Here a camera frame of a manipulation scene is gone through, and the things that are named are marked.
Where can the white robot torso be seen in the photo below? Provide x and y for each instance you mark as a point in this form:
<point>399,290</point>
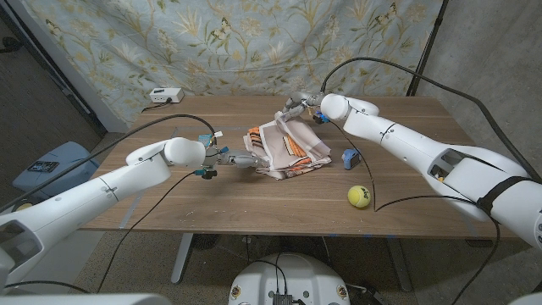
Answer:
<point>292,275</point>

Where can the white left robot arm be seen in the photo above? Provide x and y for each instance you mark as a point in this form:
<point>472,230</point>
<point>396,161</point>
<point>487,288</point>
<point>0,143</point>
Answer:
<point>93,203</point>

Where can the small blue toy camera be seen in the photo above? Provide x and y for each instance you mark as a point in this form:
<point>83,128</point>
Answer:
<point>350,160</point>

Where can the blue plastic bin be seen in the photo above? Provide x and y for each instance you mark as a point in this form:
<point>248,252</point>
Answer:
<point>63,178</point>

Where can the black backdrop stand pole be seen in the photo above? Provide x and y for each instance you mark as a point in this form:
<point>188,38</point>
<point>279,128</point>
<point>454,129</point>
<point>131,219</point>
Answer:
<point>427,47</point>
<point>95,123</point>

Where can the white power box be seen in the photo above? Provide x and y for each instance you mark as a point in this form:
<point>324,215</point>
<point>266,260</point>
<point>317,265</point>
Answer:
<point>167,94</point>

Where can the floral printed backdrop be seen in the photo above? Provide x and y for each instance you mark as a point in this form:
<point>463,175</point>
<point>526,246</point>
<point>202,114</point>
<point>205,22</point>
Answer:
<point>254,42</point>

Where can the beige cloth with orange stripes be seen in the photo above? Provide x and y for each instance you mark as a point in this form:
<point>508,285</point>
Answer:
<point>275,148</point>

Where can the grey metal table leg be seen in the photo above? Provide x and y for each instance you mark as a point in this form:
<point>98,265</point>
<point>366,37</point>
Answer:
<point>400,264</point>
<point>182,258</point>

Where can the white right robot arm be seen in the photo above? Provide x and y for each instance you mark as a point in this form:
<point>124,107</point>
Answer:
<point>423,148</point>

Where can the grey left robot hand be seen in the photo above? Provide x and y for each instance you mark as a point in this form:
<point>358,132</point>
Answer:
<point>243,161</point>

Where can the yellow tennis ball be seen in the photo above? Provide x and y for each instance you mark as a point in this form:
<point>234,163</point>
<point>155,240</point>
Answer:
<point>359,196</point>

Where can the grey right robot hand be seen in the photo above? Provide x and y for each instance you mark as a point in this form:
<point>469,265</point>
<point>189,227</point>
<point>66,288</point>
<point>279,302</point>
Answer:
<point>305,101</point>

